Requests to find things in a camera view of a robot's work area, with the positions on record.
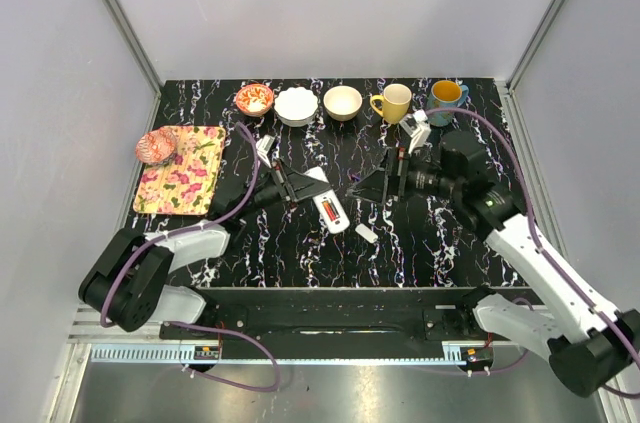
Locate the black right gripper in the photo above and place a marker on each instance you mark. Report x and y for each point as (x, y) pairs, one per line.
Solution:
(392, 179)

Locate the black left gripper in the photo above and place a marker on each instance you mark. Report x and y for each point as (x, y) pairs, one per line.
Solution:
(297, 185)

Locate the white remote control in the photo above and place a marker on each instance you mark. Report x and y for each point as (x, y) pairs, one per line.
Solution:
(336, 227)

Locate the red orange battery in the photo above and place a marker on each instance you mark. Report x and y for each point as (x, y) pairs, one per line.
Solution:
(331, 210)

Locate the white battery cover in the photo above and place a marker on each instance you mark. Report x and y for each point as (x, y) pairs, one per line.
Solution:
(366, 233)

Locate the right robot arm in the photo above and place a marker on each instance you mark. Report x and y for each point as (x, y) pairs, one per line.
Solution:
(585, 338)

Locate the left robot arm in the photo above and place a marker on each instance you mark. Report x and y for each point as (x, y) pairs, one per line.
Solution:
(127, 284)

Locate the white scalloped bowl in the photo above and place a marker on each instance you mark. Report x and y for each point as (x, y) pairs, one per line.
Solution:
(296, 107)

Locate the yellow mug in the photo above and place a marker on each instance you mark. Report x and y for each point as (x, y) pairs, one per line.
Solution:
(393, 103)

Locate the cream round bowl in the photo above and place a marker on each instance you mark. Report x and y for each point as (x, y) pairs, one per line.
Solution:
(342, 103)

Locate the red patterned small bowl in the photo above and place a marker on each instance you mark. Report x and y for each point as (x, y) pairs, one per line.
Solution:
(254, 99)

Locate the floral rectangular tray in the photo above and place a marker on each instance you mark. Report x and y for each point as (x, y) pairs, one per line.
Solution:
(185, 184)

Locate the blue butterfly mug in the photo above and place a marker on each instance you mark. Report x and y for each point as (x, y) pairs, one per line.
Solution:
(445, 94)

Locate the pink patterned bowl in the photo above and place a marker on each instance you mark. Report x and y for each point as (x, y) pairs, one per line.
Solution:
(156, 147)

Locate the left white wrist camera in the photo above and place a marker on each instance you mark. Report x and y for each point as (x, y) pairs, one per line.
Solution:
(263, 148)

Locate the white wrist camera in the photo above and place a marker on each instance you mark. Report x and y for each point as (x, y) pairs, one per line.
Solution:
(416, 126)
(263, 148)

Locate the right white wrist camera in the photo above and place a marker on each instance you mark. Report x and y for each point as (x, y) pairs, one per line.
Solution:
(416, 126)

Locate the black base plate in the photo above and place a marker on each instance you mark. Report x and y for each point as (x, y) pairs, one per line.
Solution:
(346, 324)

